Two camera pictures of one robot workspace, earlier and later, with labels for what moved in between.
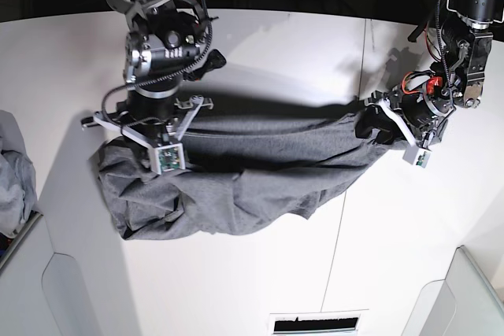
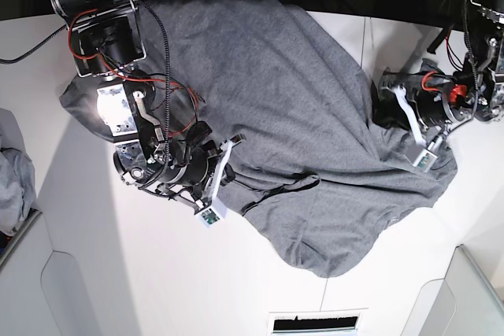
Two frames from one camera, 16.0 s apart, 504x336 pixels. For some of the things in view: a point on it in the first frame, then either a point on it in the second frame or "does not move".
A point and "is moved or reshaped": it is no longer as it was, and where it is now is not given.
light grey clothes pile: [18, 191] does not move
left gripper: [153, 115] to [191, 169]
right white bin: [463, 304] does not move
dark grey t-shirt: [242, 174] is moved or reshaped
